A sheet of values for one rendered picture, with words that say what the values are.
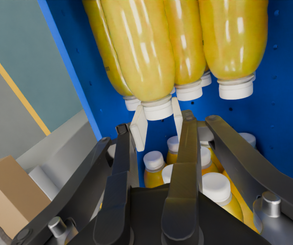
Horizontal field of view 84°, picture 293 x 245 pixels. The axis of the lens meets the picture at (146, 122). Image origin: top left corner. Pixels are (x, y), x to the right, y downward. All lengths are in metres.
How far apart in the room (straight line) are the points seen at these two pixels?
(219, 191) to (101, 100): 0.21
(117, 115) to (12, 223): 0.39
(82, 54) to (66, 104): 1.36
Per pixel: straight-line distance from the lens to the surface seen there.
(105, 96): 0.27
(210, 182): 0.26
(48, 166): 0.61
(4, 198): 0.52
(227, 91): 0.23
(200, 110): 0.39
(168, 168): 0.29
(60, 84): 1.57
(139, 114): 0.19
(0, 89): 1.93
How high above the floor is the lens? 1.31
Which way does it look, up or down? 66 degrees down
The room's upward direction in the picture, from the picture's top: 169 degrees counter-clockwise
